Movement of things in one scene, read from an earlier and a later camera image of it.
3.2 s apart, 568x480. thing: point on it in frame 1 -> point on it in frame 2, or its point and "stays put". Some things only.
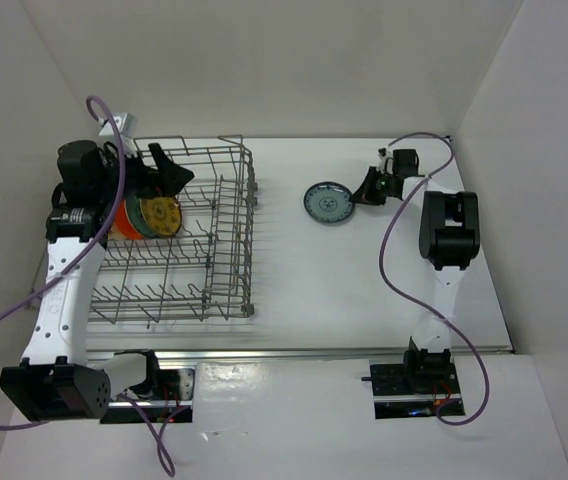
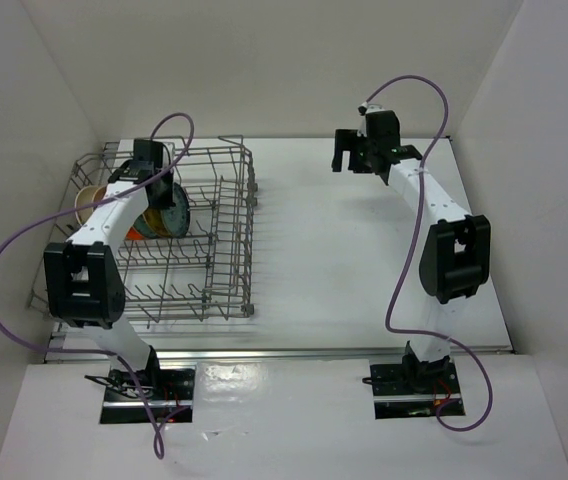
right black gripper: x=367 y=193 -> x=347 y=139
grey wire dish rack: x=205 y=272 stays put
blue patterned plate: x=329 y=202 -> x=176 y=218
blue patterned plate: x=137 y=217 stays put
